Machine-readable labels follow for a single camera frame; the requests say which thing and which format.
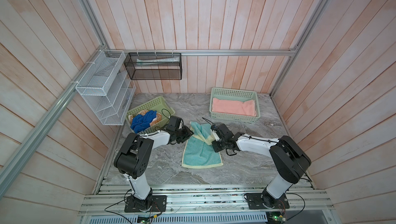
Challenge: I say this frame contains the pale yellow teal towel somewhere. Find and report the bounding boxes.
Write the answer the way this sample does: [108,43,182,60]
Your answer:
[182,122,223,169]

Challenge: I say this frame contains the pink towel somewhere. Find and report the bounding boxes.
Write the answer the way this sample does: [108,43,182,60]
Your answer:
[211,98,257,116]

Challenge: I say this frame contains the blue towel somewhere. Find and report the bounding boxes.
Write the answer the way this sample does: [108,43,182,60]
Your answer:
[131,110,157,133]

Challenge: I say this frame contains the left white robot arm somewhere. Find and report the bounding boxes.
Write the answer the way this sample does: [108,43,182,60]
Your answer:
[113,126,193,200]

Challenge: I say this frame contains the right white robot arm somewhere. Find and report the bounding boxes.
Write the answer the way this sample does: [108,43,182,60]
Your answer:
[212,131,311,205]

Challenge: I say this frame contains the orange patterned towel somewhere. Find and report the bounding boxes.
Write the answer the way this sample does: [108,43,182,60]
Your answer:
[127,110,162,126]

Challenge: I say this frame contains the light green towel basket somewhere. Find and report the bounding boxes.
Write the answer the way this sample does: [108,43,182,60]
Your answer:
[125,96,175,134]

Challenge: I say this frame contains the mint green empty basket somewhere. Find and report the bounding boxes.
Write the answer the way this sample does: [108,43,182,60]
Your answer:
[209,87,261,124]

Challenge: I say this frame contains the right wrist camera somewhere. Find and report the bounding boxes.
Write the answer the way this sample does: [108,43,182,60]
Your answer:
[211,124,234,141]

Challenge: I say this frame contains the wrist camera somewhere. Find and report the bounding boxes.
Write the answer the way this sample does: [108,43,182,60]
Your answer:
[166,116,183,132]
[211,124,234,141]

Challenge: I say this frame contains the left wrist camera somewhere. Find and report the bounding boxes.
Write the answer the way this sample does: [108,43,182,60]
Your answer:
[166,116,183,132]

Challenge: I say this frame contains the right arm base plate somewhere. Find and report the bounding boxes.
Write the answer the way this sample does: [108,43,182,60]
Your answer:
[244,193,290,210]

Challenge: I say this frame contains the aluminium front rail frame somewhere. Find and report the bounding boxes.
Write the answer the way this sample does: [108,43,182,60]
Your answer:
[78,182,335,217]

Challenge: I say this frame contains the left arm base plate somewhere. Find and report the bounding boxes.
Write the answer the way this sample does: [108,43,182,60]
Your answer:
[124,195,167,213]

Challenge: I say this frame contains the black wire mesh basket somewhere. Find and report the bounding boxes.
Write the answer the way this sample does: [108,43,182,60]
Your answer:
[124,52,183,80]

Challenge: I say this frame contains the white wire mesh shelf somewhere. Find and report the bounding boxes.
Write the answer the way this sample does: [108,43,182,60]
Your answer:
[76,50,136,126]

